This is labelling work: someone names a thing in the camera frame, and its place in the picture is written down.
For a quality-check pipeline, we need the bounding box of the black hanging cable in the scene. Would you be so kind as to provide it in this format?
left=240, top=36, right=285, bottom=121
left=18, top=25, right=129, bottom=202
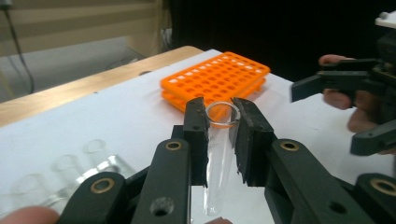
left=0, top=0, right=35, bottom=94

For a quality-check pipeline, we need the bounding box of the dark curtain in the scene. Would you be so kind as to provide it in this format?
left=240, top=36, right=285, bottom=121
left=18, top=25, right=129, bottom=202
left=169, top=0, right=396, bottom=83

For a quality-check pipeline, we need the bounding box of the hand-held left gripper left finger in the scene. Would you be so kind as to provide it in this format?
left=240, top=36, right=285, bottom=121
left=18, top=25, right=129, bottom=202
left=171, top=96, right=210, bottom=188

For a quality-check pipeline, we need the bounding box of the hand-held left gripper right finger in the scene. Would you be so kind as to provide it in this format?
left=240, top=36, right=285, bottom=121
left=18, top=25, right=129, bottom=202
left=232, top=97, right=278, bottom=188

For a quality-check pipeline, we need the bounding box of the orange test tube rack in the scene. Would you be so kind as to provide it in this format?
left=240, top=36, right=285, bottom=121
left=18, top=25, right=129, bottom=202
left=160, top=50, right=271, bottom=114

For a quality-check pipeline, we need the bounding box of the clear glass test tube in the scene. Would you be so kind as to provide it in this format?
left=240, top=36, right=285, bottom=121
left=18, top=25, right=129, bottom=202
left=204, top=101, right=242, bottom=217
left=8, top=172, right=48, bottom=206
left=49, top=154, right=80, bottom=185
left=82, top=138, right=108, bottom=166

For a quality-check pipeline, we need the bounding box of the metal test tube rack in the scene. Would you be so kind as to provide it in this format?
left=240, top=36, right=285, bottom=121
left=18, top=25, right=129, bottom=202
left=0, top=153, right=139, bottom=218

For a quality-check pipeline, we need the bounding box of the wooden table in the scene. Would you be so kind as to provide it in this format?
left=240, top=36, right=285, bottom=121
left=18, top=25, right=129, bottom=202
left=0, top=45, right=205, bottom=129

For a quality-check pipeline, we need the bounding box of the beige wooden shelf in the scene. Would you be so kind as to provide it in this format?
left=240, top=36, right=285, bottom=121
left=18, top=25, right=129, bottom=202
left=0, top=0, right=172, bottom=59

